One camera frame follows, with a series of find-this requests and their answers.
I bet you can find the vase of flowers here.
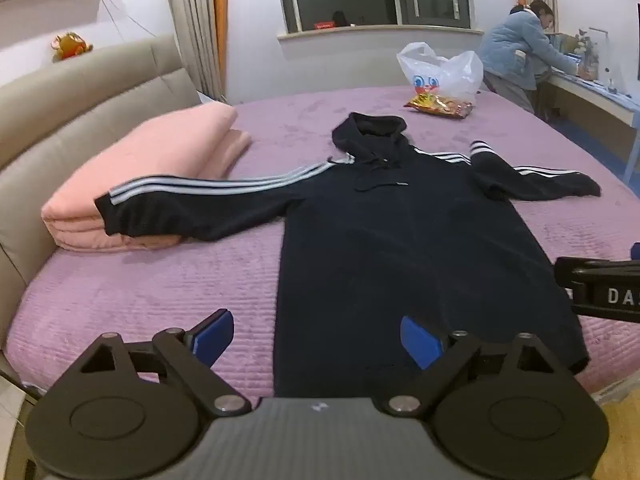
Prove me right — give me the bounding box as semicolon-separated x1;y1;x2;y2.
575;27;602;81

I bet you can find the orange plush toy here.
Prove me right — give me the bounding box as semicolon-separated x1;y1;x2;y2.
50;31;94;62

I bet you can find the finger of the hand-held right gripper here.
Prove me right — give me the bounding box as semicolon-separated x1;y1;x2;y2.
553;256;640;283

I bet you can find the beige padded headboard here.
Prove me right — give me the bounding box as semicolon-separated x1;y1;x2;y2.
0;35;203;346

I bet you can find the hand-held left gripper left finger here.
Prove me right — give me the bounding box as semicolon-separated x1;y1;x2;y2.
50;309;252;416

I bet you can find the red and yellow snack packet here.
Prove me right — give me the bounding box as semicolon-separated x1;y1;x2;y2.
403;92;475;121

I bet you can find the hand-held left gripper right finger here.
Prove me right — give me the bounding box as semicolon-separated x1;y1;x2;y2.
384;315;587;416

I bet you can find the black hoodie with white stripes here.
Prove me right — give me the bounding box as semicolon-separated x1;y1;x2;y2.
94;112;602;401

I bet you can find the white desk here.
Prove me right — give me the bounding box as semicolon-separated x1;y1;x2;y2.
537;67;640;181

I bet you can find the white plastic bag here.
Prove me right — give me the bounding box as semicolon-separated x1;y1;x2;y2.
396;41;485;103

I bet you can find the bed with purple sheet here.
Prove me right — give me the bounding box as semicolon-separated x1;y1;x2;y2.
5;85;640;403

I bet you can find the pink folded blanket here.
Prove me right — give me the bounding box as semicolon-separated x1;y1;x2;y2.
41;103;253;253

